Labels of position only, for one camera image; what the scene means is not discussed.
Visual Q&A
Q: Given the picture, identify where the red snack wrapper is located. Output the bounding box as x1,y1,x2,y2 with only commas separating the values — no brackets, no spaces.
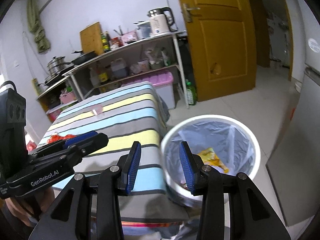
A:
47,133,75,144

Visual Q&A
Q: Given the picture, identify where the yellow snack bag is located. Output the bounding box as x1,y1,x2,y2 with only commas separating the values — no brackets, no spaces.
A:
197,147,229,174

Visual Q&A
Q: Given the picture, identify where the white trash bin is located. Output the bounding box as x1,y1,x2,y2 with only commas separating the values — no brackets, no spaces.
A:
161,114,261,208

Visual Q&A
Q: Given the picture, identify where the left hand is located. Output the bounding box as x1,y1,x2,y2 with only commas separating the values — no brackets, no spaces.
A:
4,187,55,227

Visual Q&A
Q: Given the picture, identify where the pink plastic wrapper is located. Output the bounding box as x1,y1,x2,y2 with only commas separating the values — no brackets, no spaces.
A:
91,105,103,116

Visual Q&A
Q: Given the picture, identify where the pink plastic basket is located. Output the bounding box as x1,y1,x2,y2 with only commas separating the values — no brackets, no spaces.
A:
60,92,76,104

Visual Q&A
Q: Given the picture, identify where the wooden side shelf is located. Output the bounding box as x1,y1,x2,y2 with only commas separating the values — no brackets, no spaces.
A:
36,77,81,122

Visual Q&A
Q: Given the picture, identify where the striped tablecloth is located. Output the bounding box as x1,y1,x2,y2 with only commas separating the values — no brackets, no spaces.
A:
40,82,188,226

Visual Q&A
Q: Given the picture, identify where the green detergent bottle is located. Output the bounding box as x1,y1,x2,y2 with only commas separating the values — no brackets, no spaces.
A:
185,80,197,105

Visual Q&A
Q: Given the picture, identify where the stainless steel steamer pot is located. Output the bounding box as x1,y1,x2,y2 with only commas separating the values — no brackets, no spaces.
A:
47,56,72,76

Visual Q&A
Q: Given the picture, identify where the black frying pan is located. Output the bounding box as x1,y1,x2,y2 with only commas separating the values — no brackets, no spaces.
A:
71,50,97,66

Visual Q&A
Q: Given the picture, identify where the pink lid storage box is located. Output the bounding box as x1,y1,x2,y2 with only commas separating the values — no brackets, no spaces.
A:
121,70,176,109

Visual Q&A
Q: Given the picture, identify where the green hanging cloth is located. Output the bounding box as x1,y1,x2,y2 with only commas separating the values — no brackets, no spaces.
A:
27,0,50,53

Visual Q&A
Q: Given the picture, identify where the wooden cutting board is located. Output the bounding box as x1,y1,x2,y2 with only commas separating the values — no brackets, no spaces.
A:
80,22,104,55

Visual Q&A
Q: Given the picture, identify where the dark oil bottle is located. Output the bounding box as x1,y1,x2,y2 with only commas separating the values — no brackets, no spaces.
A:
101,33,110,53

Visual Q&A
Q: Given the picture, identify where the pink utensil holder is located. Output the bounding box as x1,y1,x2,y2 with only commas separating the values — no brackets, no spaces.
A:
120,30,138,46

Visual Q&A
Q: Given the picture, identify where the white metal shelf rack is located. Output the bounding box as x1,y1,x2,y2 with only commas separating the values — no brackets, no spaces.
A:
64,31,188,104

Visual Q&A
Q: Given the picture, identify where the yellow wooden door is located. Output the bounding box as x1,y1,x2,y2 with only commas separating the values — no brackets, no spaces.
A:
179,0,257,101

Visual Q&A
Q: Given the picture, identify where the white electric kettle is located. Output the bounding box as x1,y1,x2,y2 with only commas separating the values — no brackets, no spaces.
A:
147,7,175,36

